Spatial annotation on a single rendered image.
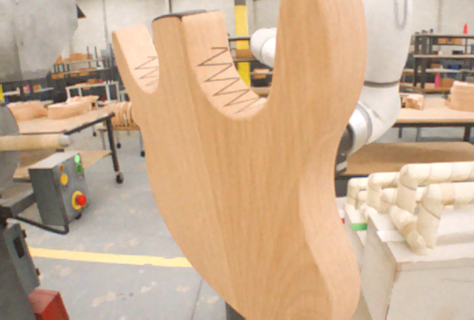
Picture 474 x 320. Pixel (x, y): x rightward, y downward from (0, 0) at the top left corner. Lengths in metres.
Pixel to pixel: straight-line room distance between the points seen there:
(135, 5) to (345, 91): 12.50
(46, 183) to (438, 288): 1.00
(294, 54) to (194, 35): 0.11
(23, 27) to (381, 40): 0.54
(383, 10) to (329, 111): 0.34
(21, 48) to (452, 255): 0.71
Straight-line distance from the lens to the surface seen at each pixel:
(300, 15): 0.17
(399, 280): 0.52
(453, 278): 0.56
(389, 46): 0.52
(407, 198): 0.56
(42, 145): 0.71
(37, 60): 0.55
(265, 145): 0.22
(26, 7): 0.56
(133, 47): 0.41
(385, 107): 0.55
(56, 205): 1.05
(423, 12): 13.19
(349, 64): 0.18
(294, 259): 0.27
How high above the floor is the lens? 1.39
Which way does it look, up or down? 16 degrees down
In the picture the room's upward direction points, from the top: 3 degrees counter-clockwise
